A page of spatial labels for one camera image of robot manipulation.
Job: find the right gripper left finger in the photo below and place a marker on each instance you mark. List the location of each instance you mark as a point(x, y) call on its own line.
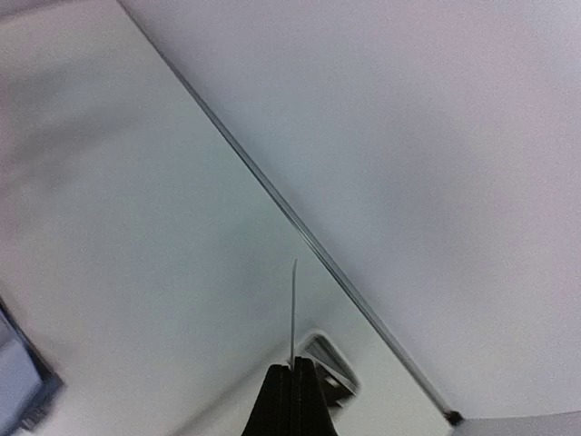
point(271, 412)

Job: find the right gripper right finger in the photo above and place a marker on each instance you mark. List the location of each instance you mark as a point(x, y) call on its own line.
point(310, 415)

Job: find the blue card holder wallet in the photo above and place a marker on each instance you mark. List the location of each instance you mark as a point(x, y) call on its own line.
point(29, 384)

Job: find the white plastic tray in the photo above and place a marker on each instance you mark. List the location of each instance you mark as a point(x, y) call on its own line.
point(339, 383)

